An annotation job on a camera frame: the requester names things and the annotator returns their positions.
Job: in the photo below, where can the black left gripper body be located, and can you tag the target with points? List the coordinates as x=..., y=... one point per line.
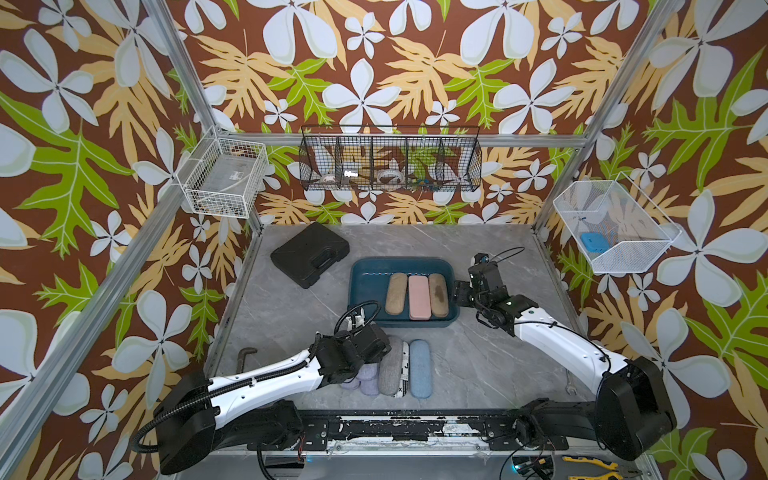
x=355, y=370

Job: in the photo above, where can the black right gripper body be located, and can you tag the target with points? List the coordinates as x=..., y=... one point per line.
x=481, y=306

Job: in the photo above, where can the stained tan glasses case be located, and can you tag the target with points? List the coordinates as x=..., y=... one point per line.
x=438, y=296

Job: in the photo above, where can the lilac fabric glasses case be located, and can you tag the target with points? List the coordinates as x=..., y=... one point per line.
x=368, y=378

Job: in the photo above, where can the pink hard glasses case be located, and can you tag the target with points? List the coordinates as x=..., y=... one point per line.
x=419, y=298

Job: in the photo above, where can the tan fabric glasses case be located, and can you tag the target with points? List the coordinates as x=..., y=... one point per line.
x=396, y=294

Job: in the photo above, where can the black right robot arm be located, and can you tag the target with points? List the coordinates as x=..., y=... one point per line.
x=631, y=410

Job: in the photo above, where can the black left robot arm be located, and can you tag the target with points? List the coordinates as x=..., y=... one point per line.
x=202, y=415

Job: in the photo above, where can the grey fabric glasses case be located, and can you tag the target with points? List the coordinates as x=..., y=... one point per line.
x=389, y=375

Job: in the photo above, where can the light blue glasses case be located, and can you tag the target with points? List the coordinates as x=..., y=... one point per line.
x=420, y=369

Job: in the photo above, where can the white striped glasses case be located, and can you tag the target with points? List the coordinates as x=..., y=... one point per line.
x=404, y=371

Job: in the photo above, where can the teal plastic storage box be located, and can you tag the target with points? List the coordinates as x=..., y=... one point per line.
x=369, y=280

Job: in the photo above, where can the brown hex key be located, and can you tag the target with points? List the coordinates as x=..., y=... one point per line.
x=242, y=357

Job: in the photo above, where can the black plastic tool case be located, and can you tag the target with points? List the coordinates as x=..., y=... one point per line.
x=309, y=254

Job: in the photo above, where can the blue item in basket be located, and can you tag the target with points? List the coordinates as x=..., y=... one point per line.
x=595, y=242

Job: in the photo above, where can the white mesh basket right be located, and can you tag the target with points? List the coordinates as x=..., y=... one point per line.
x=639, y=230

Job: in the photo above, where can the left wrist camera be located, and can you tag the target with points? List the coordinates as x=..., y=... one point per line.
x=356, y=320

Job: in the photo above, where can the black wire basket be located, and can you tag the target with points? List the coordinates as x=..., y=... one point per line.
x=390, y=158

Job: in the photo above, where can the white wire basket left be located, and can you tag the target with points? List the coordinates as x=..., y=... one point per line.
x=222, y=175

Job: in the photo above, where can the yellow handled pliers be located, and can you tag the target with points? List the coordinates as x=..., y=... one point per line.
x=590, y=468

